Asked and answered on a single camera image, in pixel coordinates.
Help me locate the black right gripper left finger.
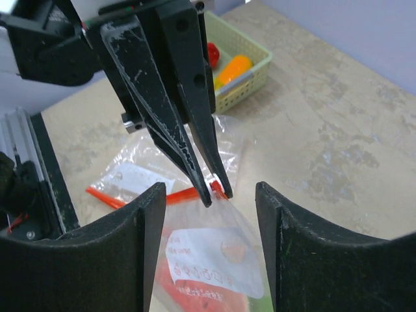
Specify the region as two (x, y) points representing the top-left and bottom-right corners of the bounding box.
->
(1, 183), (166, 311)

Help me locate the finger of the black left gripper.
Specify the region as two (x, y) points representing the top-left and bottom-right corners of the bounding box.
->
(157, 5), (233, 198)

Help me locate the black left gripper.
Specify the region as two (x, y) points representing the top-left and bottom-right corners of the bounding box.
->
(1, 1), (212, 207)

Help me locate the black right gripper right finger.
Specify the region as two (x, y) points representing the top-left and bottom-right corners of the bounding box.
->
(255, 182), (415, 311)

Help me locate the red fake strawberry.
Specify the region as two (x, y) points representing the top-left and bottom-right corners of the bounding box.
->
(207, 42), (220, 68)

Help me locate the yellow fake starfruit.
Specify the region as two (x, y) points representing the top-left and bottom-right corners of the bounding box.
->
(214, 78), (224, 91)

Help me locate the clear zip bag orange seal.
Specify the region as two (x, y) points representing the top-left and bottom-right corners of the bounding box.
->
(86, 115), (246, 209)

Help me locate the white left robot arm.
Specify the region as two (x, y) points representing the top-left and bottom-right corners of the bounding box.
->
(1, 0), (233, 206)

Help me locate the light green perforated basket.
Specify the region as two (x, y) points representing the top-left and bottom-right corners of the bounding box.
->
(205, 12), (272, 114)

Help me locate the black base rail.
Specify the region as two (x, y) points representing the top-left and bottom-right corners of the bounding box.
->
(0, 113), (81, 241)

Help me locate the aluminium frame rail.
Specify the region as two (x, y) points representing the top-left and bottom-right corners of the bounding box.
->
(0, 109), (68, 235)

